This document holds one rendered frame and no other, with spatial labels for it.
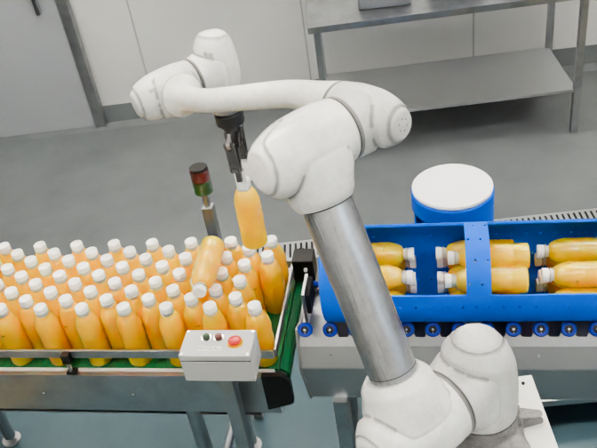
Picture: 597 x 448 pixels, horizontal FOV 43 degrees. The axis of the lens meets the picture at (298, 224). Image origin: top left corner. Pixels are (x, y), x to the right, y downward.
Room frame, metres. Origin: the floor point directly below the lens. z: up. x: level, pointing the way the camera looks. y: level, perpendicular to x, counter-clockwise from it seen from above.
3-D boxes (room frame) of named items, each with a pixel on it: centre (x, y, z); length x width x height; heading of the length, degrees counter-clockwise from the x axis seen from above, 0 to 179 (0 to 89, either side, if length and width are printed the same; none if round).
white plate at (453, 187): (2.18, -0.55, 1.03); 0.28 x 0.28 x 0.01
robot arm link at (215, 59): (1.77, 0.14, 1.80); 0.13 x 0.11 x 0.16; 123
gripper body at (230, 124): (1.78, 0.13, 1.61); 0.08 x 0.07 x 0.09; 166
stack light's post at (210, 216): (2.20, 0.30, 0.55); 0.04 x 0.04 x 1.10; 77
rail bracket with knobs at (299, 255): (1.97, 0.00, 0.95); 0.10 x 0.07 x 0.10; 167
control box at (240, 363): (1.53, 0.27, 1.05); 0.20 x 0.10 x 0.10; 77
